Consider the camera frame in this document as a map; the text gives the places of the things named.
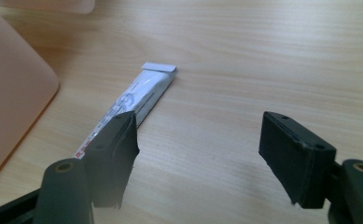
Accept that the pink mat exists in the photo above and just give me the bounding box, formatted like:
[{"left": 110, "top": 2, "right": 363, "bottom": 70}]
[{"left": 0, "top": 2, "right": 61, "bottom": 191}]

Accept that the white toothpaste tube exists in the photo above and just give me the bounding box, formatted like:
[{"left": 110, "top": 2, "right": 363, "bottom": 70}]
[{"left": 72, "top": 62, "right": 177, "bottom": 161}]

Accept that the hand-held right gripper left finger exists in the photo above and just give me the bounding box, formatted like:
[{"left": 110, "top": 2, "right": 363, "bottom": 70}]
[{"left": 81, "top": 110, "right": 140, "bottom": 209}]

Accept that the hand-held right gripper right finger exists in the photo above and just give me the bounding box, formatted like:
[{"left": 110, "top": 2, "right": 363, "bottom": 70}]
[{"left": 258, "top": 110, "right": 338, "bottom": 210}]

